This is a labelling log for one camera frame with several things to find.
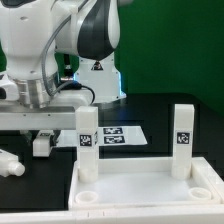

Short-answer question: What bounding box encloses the white marker plate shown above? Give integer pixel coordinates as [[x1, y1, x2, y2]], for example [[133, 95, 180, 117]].
[[57, 126, 147, 147]]

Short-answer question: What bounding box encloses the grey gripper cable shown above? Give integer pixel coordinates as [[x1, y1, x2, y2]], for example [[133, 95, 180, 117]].
[[40, 0, 96, 104]]

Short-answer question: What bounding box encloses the white frame rail front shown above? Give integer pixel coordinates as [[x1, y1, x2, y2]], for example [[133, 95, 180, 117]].
[[0, 204, 224, 224]]

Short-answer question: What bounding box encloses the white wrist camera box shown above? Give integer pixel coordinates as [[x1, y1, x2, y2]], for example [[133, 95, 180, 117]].
[[0, 74, 19, 101]]

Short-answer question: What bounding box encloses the white desk top tray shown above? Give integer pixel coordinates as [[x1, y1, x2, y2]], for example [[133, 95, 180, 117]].
[[68, 157, 222, 210]]

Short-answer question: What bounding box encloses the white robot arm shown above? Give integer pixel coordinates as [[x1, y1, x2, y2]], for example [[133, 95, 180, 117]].
[[0, 0, 123, 130]]

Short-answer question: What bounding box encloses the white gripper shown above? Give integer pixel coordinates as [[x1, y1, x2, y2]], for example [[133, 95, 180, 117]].
[[0, 90, 92, 130]]

